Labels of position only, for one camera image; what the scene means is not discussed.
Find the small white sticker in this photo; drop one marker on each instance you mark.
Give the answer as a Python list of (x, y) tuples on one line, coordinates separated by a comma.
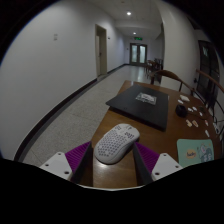
[(194, 108), (207, 133), (201, 113), (180, 101), (206, 122), (190, 109)]

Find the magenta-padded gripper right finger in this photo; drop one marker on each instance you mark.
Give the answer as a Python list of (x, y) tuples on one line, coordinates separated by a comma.
[(148, 158)]

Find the dark framed window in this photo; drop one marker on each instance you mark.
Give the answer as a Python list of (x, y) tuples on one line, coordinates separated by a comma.
[(207, 60)]

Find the small black box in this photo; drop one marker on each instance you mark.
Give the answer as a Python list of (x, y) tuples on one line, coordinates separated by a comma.
[(181, 111)]

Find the distant wooden chair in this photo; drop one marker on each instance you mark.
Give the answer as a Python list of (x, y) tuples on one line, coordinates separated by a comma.
[(154, 66)]

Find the small tan sticker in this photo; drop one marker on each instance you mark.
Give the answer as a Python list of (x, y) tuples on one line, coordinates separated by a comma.
[(195, 123), (189, 123)]

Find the green exit sign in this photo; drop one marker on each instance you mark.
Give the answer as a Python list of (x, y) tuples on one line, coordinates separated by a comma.
[(138, 38)]

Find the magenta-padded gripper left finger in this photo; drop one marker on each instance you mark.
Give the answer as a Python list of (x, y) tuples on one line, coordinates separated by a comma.
[(77, 156)]

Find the curved-back wooden chair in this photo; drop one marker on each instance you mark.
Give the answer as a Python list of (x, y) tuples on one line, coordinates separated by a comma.
[(170, 74)]

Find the hallway side door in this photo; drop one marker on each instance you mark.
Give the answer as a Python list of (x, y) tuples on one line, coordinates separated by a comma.
[(101, 50)]

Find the glass double door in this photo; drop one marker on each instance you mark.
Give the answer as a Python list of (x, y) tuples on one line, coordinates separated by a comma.
[(138, 54)]

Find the teal printed mouse pad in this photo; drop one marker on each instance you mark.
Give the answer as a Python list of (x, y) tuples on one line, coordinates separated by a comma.
[(195, 151)]

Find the small white box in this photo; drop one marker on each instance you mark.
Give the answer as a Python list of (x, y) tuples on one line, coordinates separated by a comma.
[(184, 98)]

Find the white perforated computer mouse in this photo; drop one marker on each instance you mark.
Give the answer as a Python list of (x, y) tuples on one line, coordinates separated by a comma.
[(115, 143)]

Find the round ceiling light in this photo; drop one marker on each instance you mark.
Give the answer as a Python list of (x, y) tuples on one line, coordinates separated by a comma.
[(128, 13), (134, 33)]

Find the closed black laptop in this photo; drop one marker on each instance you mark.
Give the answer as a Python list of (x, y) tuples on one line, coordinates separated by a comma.
[(140, 108)]

